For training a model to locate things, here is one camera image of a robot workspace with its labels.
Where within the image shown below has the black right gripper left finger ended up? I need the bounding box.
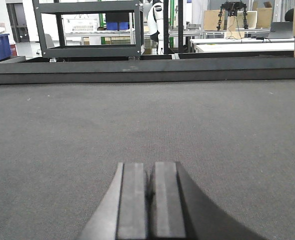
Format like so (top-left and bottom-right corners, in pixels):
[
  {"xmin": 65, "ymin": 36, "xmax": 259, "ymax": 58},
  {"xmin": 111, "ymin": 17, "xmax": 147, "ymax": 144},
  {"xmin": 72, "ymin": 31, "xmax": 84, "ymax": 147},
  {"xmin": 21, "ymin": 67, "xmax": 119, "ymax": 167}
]
[{"xmin": 78, "ymin": 162, "xmax": 148, "ymax": 240}]

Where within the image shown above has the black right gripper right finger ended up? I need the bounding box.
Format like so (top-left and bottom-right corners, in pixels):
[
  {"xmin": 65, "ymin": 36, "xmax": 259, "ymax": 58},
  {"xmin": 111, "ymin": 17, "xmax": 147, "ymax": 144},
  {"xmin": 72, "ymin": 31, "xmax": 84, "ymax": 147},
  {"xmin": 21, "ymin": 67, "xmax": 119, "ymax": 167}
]
[{"xmin": 149, "ymin": 161, "xmax": 263, "ymax": 240}]

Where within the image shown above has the black metal shelf cart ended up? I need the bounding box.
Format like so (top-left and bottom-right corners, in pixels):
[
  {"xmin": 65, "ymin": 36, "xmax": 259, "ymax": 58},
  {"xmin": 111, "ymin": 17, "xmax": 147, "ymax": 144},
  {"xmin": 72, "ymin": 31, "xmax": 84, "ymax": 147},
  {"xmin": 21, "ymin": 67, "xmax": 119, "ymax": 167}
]
[{"xmin": 32, "ymin": 0, "xmax": 145, "ymax": 59}]

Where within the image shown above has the white work table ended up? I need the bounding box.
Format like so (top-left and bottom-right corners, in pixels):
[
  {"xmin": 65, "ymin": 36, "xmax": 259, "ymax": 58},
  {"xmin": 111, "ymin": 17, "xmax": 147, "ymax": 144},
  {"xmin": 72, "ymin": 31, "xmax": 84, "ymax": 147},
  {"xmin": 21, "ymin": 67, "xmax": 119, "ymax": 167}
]
[{"xmin": 190, "ymin": 38, "xmax": 295, "ymax": 53}]

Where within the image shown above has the white plastic basket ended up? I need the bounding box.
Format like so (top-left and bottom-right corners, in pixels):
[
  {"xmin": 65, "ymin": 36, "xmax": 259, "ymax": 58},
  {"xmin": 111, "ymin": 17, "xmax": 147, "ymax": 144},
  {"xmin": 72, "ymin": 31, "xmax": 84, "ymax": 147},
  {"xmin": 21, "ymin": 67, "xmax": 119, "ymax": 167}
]
[{"xmin": 64, "ymin": 18, "xmax": 98, "ymax": 34}]

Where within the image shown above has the white humanoid robot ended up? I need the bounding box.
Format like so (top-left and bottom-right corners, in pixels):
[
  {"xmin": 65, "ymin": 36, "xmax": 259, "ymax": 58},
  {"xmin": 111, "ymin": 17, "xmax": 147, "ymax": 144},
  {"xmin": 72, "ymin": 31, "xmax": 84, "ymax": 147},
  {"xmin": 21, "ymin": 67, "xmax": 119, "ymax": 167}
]
[{"xmin": 147, "ymin": 0, "xmax": 164, "ymax": 55}]

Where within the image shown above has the grey laptop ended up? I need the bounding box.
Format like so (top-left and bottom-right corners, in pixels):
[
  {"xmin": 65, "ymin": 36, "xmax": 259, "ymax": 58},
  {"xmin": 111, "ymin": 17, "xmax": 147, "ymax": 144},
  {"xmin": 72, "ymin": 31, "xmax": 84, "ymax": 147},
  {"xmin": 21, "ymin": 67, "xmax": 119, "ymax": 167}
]
[{"xmin": 251, "ymin": 21, "xmax": 293, "ymax": 40}]

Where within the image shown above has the black table edge rail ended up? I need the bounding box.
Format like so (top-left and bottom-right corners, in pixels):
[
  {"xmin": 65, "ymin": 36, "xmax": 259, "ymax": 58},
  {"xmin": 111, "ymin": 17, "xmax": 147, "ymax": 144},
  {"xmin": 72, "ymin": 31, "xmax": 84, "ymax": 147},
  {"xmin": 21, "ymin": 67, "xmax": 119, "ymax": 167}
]
[{"xmin": 0, "ymin": 56, "xmax": 295, "ymax": 85}]

